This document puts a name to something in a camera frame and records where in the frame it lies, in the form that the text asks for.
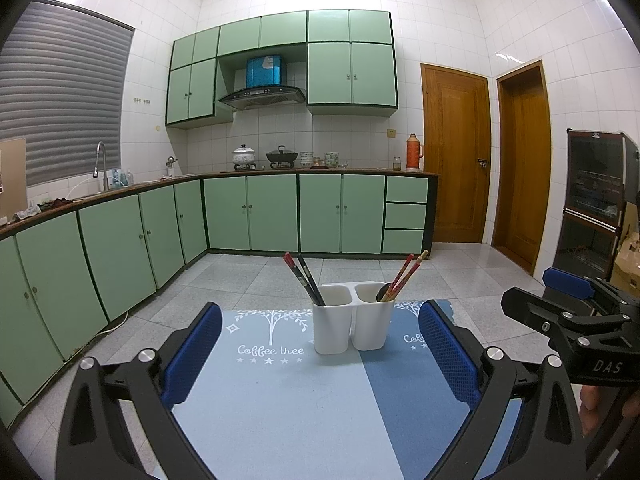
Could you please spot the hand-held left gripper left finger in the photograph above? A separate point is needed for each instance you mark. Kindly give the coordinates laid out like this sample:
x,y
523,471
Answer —
x,y
192,355

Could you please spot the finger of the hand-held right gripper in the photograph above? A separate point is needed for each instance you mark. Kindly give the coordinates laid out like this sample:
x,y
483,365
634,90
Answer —
x,y
567,284
535,310

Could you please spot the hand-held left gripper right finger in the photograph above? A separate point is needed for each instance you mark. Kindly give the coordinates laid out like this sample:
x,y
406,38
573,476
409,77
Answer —
x,y
447,355

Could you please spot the black spoon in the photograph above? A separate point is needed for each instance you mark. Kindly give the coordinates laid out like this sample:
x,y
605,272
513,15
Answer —
x,y
384,291

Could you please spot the white two-compartment utensil holder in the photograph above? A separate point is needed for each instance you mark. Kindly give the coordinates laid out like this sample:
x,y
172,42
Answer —
x,y
332,330

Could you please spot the black chopstick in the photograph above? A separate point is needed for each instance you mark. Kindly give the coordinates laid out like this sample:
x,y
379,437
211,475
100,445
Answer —
x,y
316,285
305,270

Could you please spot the person's right hand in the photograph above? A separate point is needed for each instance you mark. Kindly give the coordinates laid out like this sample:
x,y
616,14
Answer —
x,y
590,400

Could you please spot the cardboard box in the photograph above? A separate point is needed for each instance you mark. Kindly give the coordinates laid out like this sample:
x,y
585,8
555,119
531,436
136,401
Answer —
x,y
627,265

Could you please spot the black glass-front disinfection cabinet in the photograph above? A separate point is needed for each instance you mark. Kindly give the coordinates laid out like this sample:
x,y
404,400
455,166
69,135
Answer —
x,y
595,175

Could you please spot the blue printed table mat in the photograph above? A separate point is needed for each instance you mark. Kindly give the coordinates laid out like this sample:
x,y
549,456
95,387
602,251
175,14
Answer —
x,y
300,410

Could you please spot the plain wooden door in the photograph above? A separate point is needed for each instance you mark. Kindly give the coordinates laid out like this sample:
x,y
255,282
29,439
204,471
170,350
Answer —
x,y
525,170

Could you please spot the green drawer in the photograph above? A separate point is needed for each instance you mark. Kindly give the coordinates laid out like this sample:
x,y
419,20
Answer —
x,y
405,216
406,190
403,241

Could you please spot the green base cabinets curved run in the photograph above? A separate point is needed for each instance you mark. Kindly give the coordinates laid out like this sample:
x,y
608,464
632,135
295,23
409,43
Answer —
x,y
75,270

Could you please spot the green base cabinets straight run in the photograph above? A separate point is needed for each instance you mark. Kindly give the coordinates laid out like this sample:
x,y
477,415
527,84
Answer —
x,y
275,215

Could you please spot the dish soap bottles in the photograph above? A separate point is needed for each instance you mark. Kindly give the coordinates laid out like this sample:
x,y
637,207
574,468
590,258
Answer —
x,y
122,178

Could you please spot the orange thermos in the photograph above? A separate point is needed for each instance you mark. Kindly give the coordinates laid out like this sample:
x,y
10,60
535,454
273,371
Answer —
x,y
414,155

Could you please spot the glass jar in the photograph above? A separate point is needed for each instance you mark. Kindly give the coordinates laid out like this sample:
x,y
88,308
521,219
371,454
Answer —
x,y
397,163

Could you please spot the white lidded pot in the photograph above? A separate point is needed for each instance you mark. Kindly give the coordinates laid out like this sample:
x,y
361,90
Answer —
x,y
244,156

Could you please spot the crumpled cloths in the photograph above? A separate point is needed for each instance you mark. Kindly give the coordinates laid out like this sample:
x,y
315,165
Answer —
x,y
42,208

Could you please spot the chrome kitchen faucet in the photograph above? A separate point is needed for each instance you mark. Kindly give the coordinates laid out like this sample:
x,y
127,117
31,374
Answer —
x,y
101,160

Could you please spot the black wok with lid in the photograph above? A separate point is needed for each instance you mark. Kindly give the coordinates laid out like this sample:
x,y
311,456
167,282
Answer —
x,y
282,156

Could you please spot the wooden cutting board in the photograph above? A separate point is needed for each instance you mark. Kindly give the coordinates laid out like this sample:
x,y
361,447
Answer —
x,y
12,180

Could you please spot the black range hood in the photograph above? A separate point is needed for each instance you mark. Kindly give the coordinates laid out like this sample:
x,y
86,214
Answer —
x,y
262,97

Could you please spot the grey window blind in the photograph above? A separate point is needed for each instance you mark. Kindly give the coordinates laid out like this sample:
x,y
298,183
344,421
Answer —
x,y
60,95

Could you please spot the blue-wrapped hood chimney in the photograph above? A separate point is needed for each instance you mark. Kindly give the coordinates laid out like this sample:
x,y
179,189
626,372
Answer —
x,y
265,71

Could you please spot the green cabinet above hood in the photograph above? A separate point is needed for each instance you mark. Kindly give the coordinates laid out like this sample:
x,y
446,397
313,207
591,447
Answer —
x,y
260,32

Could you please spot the row of wall hooks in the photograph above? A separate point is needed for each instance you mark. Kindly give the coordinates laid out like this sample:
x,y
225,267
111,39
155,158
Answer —
x,y
142,102

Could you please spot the green corner wall cabinet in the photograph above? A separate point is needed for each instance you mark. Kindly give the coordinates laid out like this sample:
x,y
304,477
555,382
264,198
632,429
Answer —
x,y
195,85

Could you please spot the tall green wall cabinet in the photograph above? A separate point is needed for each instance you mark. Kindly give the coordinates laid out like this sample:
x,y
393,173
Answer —
x,y
350,70

